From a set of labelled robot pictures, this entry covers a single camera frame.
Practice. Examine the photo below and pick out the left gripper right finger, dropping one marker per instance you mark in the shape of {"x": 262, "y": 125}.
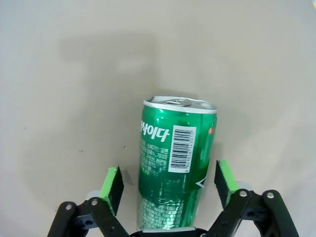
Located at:
{"x": 249, "y": 217}

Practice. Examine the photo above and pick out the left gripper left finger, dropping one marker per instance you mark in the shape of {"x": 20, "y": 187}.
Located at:
{"x": 98, "y": 219}

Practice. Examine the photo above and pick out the tall green cider can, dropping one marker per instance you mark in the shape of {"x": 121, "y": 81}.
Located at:
{"x": 163, "y": 192}

